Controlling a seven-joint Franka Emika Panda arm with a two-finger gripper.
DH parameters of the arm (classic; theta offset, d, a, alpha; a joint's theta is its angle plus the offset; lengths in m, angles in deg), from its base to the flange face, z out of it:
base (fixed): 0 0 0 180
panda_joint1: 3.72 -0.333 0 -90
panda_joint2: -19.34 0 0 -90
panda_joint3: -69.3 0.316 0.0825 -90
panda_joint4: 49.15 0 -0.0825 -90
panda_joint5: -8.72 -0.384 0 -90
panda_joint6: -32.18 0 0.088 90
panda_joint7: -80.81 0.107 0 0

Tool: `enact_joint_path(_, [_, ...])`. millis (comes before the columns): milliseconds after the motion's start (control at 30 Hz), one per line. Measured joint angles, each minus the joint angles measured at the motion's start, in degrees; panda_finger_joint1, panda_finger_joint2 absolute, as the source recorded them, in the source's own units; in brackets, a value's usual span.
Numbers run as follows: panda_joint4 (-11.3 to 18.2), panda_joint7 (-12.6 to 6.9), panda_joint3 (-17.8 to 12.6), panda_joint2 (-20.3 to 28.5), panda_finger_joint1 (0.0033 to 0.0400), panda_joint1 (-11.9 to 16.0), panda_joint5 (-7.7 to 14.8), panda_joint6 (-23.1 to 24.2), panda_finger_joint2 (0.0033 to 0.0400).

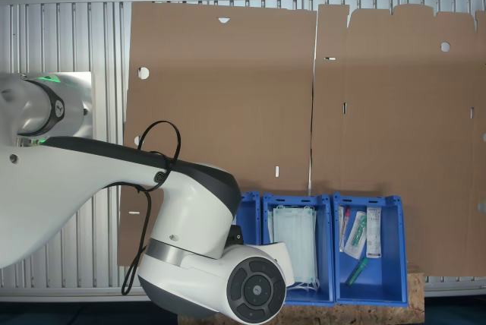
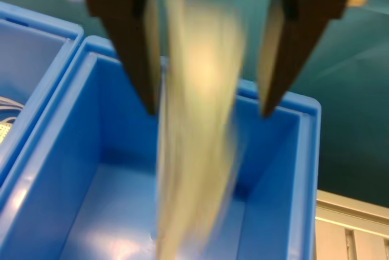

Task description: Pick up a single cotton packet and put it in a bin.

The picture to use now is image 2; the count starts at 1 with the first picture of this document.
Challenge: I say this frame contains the printed white cotton packet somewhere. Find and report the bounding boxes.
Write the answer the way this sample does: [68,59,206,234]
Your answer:
[156,0,247,260]

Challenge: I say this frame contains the blue plastic bin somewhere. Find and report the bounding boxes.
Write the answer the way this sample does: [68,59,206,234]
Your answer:
[0,1,84,188]
[0,36,322,260]

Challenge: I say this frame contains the pale green face mask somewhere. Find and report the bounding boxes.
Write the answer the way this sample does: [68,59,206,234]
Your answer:
[0,95,24,146]

